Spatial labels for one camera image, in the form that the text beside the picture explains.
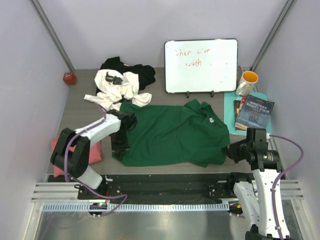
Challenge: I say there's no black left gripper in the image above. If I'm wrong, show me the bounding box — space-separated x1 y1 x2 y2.
109 130 130 161

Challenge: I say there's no Nineteen Eighty-Four book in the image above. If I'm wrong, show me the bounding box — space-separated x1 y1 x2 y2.
235 94 275 131

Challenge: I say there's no white t-shirt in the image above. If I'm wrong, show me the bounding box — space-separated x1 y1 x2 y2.
83 69 152 110

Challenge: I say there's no green t-shirt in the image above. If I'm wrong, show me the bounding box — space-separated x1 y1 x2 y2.
118 99 231 168

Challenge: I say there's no white mug orange inside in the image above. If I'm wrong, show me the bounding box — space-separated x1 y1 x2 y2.
236 71 259 96

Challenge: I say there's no white dry-erase board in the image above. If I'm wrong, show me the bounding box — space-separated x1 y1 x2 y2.
164 38 238 94

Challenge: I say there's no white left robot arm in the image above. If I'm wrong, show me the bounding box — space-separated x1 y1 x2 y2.
50 109 137 200

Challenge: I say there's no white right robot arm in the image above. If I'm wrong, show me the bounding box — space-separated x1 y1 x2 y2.
224 127 291 240

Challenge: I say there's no folded pink t-shirt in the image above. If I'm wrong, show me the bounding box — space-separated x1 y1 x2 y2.
50 136 102 178

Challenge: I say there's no teal plastic mat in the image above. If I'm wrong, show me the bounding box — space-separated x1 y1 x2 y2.
223 91 272 136

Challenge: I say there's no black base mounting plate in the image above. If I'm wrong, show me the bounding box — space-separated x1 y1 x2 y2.
77 174 256 201

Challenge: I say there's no black t-shirt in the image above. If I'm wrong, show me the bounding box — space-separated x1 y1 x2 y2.
99 56 156 91

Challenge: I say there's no small red cube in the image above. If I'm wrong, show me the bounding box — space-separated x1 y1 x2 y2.
63 72 77 86

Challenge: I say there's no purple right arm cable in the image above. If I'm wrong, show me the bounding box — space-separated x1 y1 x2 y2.
228 134 305 240

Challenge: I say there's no aluminium frame rail front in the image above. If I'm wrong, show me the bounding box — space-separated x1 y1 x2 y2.
31 179 305 202

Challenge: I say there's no white slotted cable duct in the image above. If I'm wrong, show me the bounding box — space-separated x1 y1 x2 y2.
42 202 230 213

